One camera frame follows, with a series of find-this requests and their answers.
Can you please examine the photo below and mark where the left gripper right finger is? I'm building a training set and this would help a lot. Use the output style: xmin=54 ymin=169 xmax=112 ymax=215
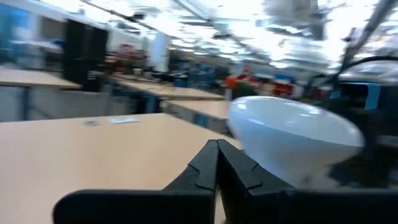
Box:
xmin=217 ymin=139 xmax=398 ymax=224

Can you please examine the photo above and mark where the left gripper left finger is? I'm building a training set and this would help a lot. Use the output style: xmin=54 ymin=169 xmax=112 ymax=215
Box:
xmin=52 ymin=139 xmax=220 ymax=224

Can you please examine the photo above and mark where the white lightbulb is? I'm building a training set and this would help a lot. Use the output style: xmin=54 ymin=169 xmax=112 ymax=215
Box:
xmin=228 ymin=95 xmax=366 ymax=189

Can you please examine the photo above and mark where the large light wooden desk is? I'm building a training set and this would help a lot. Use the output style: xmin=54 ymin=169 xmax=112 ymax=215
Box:
xmin=0 ymin=112 xmax=242 ymax=224

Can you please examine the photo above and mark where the light wooden office desk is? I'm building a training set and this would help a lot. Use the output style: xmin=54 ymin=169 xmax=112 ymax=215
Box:
xmin=0 ymin=68 xmax=82 ymax=91
xmin=160 ymin=99 xmax=233 ymax=135
xmin=118 ymin=79 xmax=225 ymax=101

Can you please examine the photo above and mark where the person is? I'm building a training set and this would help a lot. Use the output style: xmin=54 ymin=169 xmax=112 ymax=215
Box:
xmin=225 ymin=76 xmax=259 ymax=101

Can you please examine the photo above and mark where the white column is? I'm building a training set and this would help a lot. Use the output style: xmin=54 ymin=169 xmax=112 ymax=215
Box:
xmin=149 ymin=30 xmax=170 ymax=73

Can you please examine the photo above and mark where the black column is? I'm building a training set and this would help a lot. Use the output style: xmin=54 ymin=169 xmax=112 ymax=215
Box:
xmin=63 ymin=20 xmax=108 ymax=91

